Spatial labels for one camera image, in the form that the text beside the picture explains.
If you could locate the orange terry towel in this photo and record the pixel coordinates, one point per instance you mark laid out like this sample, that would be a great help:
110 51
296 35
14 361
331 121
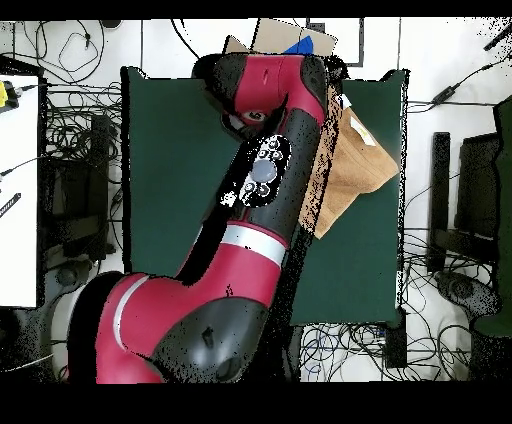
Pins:
360 168

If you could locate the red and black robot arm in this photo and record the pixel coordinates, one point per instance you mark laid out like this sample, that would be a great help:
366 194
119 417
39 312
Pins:
240 272

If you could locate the brown cardboard box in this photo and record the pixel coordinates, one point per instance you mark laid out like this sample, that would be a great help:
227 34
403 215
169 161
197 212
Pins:
276 36

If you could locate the blue cloth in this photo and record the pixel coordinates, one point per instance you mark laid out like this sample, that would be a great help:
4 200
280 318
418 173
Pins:
302 47

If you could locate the dark green table cloth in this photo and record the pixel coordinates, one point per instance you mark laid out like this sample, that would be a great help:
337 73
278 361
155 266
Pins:
172 180

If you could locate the black equipment stand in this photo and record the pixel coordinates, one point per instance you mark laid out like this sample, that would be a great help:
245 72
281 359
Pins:
80 192
476 188

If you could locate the yellow and black device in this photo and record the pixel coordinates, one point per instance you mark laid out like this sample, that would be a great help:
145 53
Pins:
6 96

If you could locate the white desk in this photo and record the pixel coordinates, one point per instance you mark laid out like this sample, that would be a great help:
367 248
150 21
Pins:
18 200

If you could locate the black power strip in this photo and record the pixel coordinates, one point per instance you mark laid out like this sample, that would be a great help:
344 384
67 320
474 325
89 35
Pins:
396 340

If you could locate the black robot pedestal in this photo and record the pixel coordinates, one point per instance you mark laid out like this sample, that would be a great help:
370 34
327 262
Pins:
294 352

